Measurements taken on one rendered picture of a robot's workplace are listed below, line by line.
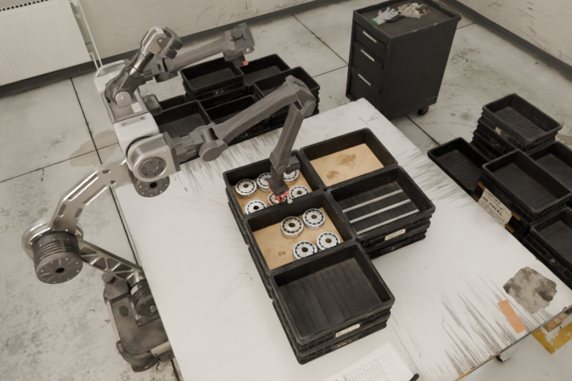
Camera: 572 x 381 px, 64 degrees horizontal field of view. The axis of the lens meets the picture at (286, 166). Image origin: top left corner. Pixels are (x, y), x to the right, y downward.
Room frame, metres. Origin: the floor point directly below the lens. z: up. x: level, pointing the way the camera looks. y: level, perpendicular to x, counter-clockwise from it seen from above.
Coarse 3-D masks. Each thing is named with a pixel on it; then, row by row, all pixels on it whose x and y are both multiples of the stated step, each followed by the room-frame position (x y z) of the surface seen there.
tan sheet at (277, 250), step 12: (300, 216) 1.30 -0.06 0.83; (264, 228) 1.24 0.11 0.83; (276, 228) 1.24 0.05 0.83; (324, 228) 1.23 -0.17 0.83; (264, 240) 1.17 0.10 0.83; (276, 240) 1.17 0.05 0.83; (288, 240) 1.17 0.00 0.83; (300, 240) 1.17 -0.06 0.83; (312, 240) 1.17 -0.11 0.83; (264, 252) 1.11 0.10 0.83; (276, 252) 1.11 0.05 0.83; (288, 252) 1.11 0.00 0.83; (276, 264) 1.05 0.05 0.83
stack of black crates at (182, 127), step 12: (180, 108) 2.44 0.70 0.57; (192, 108) 2.48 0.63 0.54; (156, 120) 2.36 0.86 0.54; (168, 120) 2.39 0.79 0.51; (180, 120) 2.42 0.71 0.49; (192, 120) 2.41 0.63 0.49; (204, 120) 2.39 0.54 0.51; (168, 132) 2.30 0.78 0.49; (180, 132) 2.29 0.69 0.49; (192, 156) 2.17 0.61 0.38
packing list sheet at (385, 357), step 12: (384, 348) 0.73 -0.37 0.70; (360, 360) 0.69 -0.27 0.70; (372, 360) 0.69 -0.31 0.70; (384, 360) 0.69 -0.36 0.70; (396, 360) 0.69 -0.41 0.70; (348, 372) 0.64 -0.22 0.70; (360, 372) 0.64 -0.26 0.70; (372, 372) 0.64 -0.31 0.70; (384, 372) 0.64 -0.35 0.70; (396, 372) 0.64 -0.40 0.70; (408, 372) 0.64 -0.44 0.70
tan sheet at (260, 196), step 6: (300, 174) 1.56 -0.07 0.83; (300, 180) 1.52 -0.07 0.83; (234, 186) 1.50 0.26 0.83; (306, 186) 1.48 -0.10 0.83; (234, 192) 1.46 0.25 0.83; (258, 192) 1.45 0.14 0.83; (264, 192) 1.45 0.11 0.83; (270, 192) 1.45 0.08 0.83; (240, 198) 1.42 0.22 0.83; (252, 198) 1.42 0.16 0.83; (258, 198) 1.42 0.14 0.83; (264, 198) 1.41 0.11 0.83; (240, 204) 1.38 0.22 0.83; (246, 204) 1.38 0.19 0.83
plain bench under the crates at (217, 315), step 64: (320, 128) 2.05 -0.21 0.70; (384, 128) 2.04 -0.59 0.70; (128, 192) 1.59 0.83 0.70; (192, 192) 1.58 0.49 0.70; (448, 192) 1.53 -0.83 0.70; (192, 256) 1.19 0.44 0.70; (384, 256) 1.16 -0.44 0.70; (448, 256) 1.15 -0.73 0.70; (512, 256) 1.14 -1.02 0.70; (192, 320) 0.87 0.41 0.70; (256, 320) 0.87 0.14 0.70; (448, 320) 0.84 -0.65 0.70
